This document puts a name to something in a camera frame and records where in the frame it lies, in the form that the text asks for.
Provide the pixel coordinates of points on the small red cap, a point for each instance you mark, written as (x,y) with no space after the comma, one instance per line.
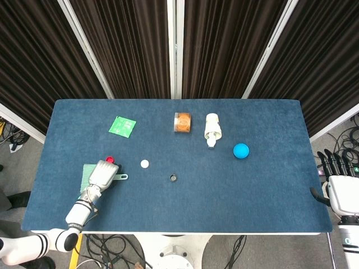
(110,159)

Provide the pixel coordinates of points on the dark brown curtain panel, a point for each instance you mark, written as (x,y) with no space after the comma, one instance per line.
(126,47)
(224,47)
(325,56)
(33,56)

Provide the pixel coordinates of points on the white paper cup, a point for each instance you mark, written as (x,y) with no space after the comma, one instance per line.
(212,126)

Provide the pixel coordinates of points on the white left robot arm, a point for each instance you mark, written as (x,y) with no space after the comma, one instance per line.
(75,213)

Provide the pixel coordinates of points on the green foil sachet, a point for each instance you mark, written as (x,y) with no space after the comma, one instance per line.
(123,126)

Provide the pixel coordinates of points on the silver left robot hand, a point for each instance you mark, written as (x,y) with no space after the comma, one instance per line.
(103,175)

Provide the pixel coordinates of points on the blue ball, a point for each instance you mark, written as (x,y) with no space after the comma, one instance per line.
(241,150)

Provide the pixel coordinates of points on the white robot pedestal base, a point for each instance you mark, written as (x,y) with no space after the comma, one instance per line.
(174,252)

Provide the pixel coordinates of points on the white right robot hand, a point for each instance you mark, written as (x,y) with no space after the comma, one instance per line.
(343,193)

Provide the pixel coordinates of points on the white table frame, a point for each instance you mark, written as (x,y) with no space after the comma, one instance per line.
(179,232)

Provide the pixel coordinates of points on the white partition post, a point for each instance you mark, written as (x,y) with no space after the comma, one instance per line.
(175,47)
(87,50)
(269,50)

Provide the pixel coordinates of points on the clear jar of rubber bands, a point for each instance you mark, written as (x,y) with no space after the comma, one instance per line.
(183,122)

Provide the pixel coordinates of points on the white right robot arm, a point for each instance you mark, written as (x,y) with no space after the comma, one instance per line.
(349,243)

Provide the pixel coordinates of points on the blue table cloth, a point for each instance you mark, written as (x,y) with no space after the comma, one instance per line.
(196,201)

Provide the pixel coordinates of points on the small white cap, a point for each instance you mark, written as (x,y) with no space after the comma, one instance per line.
(144,164)

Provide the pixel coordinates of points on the white partition bottom rail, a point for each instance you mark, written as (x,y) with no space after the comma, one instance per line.
(333,124)
(22,123)

